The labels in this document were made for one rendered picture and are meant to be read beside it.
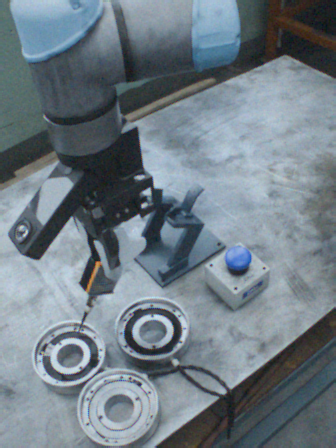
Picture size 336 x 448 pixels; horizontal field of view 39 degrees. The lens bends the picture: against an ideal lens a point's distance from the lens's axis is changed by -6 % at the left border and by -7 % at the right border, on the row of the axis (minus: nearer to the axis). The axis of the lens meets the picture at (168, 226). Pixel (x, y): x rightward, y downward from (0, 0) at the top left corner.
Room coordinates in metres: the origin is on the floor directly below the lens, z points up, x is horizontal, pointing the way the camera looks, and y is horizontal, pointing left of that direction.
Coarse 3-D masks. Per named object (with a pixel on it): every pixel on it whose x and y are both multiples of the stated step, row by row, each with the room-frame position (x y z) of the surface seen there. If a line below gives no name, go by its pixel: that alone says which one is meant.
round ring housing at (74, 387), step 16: (48, 336) 0.37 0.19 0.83; (96, 336) 0.36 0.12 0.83; (32, 352) 0.34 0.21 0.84; (64, 352) 0.35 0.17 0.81; (80, 352) 0.35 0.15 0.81; (64, 368) 0.32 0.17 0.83; (80, 368) 0.32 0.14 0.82; (96, 368) 0.31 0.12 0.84; (48, 384) 0.29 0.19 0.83; (64, 384) 0.29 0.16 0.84; (80, 384) 0.29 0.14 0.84
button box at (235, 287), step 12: (216, 264) 0.46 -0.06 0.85; (252, 264) 0.45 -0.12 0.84; (264, 264) 0.45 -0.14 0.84; (216, 276) 0.44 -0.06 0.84; (228, 276) 0.43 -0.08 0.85; (240, 276) 0.43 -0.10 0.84; (252, 276) 0.43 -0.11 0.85; (264, 276) 0.43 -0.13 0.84; (216, 288) 0.44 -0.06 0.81; (228, 288) 0.41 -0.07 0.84; (240, 288) 0.41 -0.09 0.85; (252, 288) 0.42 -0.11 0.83; (264, 288) 0.43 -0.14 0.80; (228, 300) 0.41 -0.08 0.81; (240, 300) 0.40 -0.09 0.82
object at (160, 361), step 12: (144, 300) 0.41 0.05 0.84; (156, 300) 0.41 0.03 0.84; (168, 300) 0.41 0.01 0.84; (120, 312) 0.39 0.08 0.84; (180, 312) 0.39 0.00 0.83; (120, 324) 0.38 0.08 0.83; (144, 324) 0.38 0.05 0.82; (156, 324) 0.38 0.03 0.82; (168, 324) 0.37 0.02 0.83; (120, 336) 0.36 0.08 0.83; (168, 336) 0.35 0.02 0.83; (120, 348) 0.34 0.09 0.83; (180, 348) 0.33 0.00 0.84; (132, 360) 0.32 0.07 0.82; (144, 360) 0.31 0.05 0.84; (156, 360) 0.31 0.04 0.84; (168, 360) 0.31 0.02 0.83
